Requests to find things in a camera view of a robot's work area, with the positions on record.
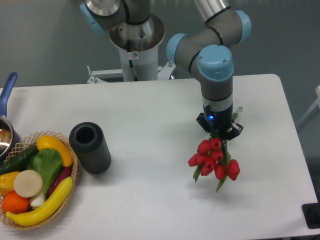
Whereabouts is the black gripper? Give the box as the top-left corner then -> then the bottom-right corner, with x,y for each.
196,100 -> 244,140

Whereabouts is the red tulip bouquet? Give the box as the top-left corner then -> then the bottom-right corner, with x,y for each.
187,106 -> 244,194

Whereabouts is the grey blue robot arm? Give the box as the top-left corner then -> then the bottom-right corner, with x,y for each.
80,0 -> 252,140

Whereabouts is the black device at edge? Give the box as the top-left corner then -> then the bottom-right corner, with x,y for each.
301,202 -> 320,229

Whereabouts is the dark grey ribbed vase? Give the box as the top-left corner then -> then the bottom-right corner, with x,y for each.
69,122 -> 112,174

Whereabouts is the purple eggplant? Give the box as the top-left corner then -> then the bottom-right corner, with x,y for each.
47,167 -> 72,198

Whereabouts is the green bok choy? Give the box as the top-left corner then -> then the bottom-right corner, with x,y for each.
27,148 -> 63,209

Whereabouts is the woven wicker basket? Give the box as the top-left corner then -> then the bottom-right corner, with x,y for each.
0,131 -> 78,230

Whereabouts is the beige round disc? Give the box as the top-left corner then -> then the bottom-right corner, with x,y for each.
13,170 -> 43,198

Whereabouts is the green cucumber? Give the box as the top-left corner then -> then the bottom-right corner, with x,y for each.
0,145 -> 39,175

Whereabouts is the long yellow banana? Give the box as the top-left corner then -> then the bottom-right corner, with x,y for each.
5,176 -> 73,227

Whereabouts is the yellow bell pepper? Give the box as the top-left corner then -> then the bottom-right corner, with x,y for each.
0,171 -> 21,196

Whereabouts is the orange fruit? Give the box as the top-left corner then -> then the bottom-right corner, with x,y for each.
1,192 -> 30,214

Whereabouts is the white frame at right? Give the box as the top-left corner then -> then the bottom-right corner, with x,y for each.
296,85 -> 320,132

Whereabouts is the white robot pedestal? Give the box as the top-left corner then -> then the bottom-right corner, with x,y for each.
87,13 -> 176,84

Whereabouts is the blue handled saucepan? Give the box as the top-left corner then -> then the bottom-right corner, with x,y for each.
0,72 -> 21,165

